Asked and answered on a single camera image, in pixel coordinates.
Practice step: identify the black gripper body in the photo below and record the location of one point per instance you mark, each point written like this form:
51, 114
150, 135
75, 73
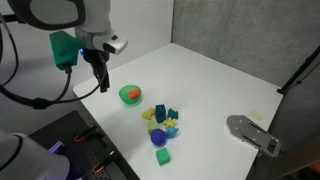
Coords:
95, 57

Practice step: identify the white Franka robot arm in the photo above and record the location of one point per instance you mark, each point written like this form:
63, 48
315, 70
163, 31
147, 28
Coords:
93, 16

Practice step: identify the green bowl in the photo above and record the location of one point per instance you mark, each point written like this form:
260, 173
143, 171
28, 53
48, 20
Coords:
128, 97

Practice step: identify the yellow foam block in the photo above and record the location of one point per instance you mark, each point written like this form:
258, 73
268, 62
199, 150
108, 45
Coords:
148, 114

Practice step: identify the light green block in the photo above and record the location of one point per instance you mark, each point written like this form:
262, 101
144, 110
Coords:
152, 127

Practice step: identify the teal foam block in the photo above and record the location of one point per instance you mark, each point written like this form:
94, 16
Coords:
172, 114

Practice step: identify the yellow star block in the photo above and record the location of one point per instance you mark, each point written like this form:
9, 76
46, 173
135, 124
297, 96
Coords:
170, 122

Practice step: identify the light blue foam block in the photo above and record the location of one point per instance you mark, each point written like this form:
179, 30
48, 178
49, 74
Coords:
172, 132

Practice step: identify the green cube block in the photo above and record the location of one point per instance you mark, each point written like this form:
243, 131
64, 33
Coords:
162, 156

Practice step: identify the orange toy piece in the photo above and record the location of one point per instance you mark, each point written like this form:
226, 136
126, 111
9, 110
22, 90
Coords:
134, 93

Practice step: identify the black perforated board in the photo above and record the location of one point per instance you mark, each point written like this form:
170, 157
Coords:
76, 150

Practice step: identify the purple ball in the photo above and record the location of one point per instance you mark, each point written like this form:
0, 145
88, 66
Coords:
158, 137

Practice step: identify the purple lit device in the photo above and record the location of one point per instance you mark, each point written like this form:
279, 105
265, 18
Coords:
56, 146

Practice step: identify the black tripod pole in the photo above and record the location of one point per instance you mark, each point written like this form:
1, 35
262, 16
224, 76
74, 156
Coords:
300, 70

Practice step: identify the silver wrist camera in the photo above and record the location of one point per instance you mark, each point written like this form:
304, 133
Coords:
111, 43

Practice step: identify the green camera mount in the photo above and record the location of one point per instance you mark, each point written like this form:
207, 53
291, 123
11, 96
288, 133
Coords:
63, 48

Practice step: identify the grey metal bracket plate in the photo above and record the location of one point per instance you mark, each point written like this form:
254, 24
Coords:
253, 135

